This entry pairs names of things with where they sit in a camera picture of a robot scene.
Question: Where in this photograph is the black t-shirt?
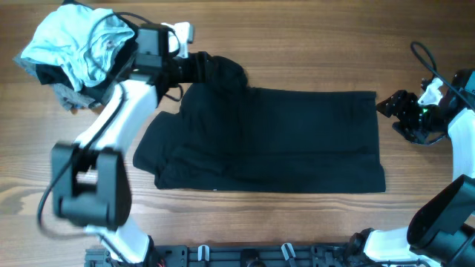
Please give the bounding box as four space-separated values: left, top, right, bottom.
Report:
133 56 386 194

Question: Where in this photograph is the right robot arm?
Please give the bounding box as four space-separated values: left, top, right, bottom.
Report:
341 69 474 267

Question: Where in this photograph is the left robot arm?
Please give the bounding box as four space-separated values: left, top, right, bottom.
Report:
45 22 209 266

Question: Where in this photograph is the light blue garment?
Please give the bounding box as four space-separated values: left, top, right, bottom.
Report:
20 4 136 93

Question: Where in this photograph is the black folded garment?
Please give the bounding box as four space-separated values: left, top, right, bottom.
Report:
35 0 142 103

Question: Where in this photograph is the left black cable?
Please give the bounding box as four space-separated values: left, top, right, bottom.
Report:
36 10 185 267

